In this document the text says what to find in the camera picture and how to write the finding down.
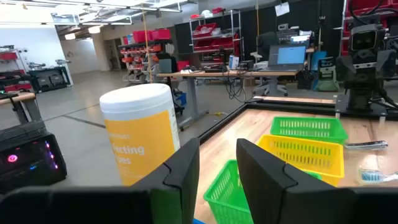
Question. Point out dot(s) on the black workstation bench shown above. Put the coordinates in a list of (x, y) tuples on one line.
[(49, 79)]

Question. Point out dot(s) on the white yellow disinfecting wipes canister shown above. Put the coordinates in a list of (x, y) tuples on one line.
[(140, 133)]

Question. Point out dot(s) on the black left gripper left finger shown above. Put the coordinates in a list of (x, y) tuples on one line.
[(183, 174)]

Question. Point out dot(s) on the red shelf unit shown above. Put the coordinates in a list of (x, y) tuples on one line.
[(9, 56)]

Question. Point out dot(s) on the black office chair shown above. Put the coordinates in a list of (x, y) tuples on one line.
[(267, 43)]

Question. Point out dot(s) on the green plastic basket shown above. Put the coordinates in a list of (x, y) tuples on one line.
[(308, 127), (227, 199)]

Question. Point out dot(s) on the teal machine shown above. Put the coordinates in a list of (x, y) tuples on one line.
[(325, 73)]

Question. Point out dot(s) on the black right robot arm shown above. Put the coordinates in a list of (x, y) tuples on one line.
[(360, 98)]

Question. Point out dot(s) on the yellow plastic basket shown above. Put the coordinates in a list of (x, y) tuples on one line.
[(311, 155)]

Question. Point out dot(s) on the shelf with red bins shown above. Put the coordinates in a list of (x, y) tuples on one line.
[(146, 49)]

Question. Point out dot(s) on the black computer tower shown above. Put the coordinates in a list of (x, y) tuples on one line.
[(28, 155)]

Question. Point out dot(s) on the open laptop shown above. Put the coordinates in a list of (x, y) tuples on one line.
[(287, 57)]

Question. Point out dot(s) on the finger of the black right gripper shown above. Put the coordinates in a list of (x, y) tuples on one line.
[(387, 62), (343, 68)]

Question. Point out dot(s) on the white paper sheet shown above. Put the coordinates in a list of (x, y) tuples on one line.
[(282, 9)]

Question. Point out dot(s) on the red shelving unit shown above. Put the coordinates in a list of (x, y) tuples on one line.
[(360, 4)]

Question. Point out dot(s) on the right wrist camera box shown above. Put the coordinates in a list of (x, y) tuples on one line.
[(367, 39)]

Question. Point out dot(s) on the silver metal grooming tool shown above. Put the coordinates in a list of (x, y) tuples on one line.
[(367, 145)]

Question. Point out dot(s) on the blue plastic basket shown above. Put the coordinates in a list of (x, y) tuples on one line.
[(199, 222)]

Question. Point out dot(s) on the black table frame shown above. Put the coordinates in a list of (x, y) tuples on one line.
[(224, 121)]

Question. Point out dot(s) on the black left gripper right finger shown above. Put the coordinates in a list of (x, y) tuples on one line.
[(264, 180)]

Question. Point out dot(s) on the blue bristle toothbrush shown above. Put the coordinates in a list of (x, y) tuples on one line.
[(373, 176)]

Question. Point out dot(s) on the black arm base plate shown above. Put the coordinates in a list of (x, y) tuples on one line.
[(342, 107)]

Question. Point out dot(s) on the blue white carton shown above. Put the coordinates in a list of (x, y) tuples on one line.
[(233, 61)]

